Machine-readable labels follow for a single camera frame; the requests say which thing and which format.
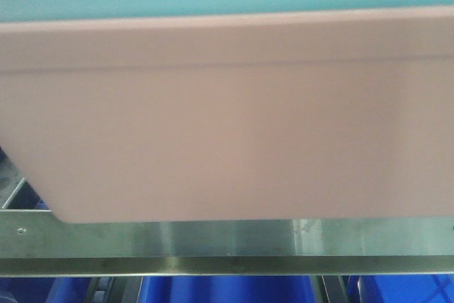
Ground pink plastic box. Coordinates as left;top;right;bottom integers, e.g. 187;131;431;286
1;6;453;223

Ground stainless steel shelf rack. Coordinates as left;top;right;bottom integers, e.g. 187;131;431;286
1;156;453;302

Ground blue crate lower shelf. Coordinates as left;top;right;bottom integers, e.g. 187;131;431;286
1;274;453;302

